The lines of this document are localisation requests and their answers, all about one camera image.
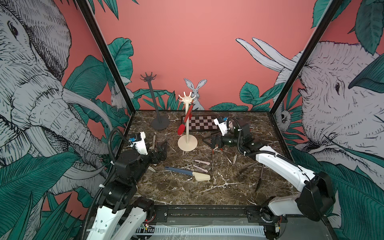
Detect cream utensil rack stand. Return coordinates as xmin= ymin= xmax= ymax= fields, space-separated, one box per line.
xmin=178 ymin=92 xmax=198 ymax=152

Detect red steel tongs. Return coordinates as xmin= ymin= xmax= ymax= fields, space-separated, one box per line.
xmin=178 ymin=104 xmax=194 ymax=136

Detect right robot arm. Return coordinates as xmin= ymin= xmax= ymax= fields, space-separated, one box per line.
xmin=208 ymin=118 xmax=336 ymax=222

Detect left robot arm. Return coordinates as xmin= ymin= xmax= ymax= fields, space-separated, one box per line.
xmin=79 ymin=141 xmax=168 ymax=240

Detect dark grey utensil rack stand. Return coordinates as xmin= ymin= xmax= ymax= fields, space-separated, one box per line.
xmin=140 ymin=73 xmax=170 ymax=130

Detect pink tipped steel tongs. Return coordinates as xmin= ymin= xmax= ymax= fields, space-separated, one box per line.
xmin=193 ymin=160 xmax=211 ymax=173

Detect white tipped steel tongs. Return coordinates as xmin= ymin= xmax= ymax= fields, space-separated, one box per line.
xmin=227 ymin=154 xmax=238 ymax=165

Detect chessboard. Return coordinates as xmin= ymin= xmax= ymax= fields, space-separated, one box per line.
xmin=180 ymin=115 xmax=221 ymax=133

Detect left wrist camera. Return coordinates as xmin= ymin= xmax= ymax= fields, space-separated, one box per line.
xmin=129 ymin=132 xmax=148 ymax=156

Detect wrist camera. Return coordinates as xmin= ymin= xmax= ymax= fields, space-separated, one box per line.
xmin=214 ymin=117 xmax=229 ymax=136
xmin=129 ymin=132 xmax=148 ymax=156

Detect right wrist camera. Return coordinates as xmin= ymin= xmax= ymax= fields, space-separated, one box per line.
xmin=214 ymin=117 xmax=229 ymax=136

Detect white slotted cable duct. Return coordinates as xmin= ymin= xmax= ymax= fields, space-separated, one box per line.
xmin=135 ymin=225 xmax=266 ymax=238

